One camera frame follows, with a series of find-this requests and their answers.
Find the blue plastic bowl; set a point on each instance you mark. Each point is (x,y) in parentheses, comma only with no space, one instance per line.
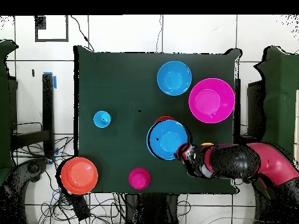
(174,78)
(167,140)

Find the small red plastic bowl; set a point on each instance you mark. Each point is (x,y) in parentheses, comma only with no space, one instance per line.
(164,118)

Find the small magenta plastic bowl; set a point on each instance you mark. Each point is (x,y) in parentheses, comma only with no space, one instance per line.
(139,179)

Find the large orange-red plastic bowl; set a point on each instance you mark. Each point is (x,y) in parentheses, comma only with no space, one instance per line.
(79,176)

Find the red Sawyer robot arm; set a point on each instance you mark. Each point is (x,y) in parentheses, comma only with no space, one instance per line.
(236,161)

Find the yellow plastic cup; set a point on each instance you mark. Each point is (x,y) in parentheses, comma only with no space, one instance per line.
(206,144)

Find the large pink plastic bowl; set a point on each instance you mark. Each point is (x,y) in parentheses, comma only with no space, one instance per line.
(211,100)

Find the blue plastic cup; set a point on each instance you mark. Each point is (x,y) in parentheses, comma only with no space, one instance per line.
(102,119)

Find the dark green table cloth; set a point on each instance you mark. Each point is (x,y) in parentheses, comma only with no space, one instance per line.
(116,88)

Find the green-clothed side table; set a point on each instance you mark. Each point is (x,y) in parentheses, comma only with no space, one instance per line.
(280,105)
(4,105)

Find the black power adapter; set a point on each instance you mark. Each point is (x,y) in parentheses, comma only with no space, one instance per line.
(80,207)

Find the blue tape strip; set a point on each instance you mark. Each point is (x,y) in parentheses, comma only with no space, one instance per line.
(55,82)

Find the grey stand base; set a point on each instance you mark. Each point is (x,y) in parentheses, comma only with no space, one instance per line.
(32,168)

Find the black square floor frame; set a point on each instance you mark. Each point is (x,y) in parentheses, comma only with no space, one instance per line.
(40,23)

